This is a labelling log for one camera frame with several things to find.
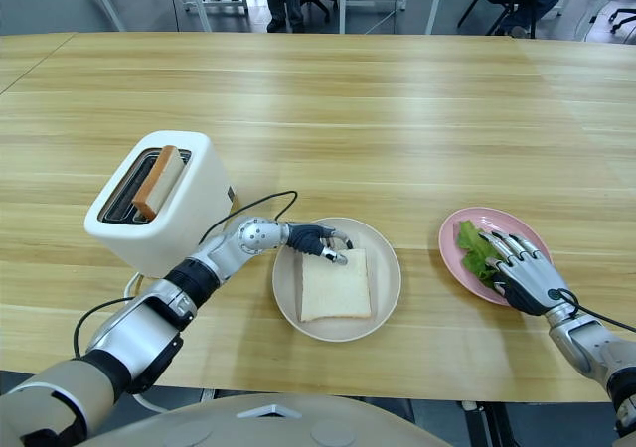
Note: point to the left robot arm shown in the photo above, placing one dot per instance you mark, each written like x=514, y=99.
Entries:
x=144, y=328

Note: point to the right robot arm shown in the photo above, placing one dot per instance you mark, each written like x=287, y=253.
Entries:
x=591, y=342

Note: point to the pink round plate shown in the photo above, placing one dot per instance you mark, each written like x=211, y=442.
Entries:
x=449, y=248

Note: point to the cream toaster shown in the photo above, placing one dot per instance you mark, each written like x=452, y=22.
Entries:
x=189, y=208

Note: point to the robot body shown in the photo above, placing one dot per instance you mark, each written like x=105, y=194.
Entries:
x=258, y=424

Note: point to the green lettuce leaf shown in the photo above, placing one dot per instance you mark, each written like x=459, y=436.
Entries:
x=472, y=248

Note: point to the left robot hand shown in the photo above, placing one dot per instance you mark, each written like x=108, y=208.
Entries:
x=308, y=238

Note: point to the bread slice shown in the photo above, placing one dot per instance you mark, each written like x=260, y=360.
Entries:
x=335, y=293
x=161, y=181

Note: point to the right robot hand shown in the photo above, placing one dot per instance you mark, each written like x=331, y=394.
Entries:
x=531, y=280

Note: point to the beige round plate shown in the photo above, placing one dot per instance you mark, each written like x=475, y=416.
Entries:
x=382, y=278

